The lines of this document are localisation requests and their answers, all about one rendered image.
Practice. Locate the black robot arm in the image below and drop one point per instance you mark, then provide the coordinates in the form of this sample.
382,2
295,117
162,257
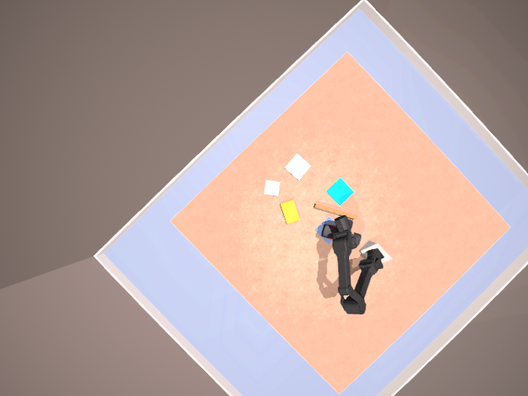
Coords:
343,242

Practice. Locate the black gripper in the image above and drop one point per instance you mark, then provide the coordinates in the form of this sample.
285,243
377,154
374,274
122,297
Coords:
329,231

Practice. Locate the yellow flat rectangle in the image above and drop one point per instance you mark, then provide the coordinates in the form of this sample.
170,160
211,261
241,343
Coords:
290,211

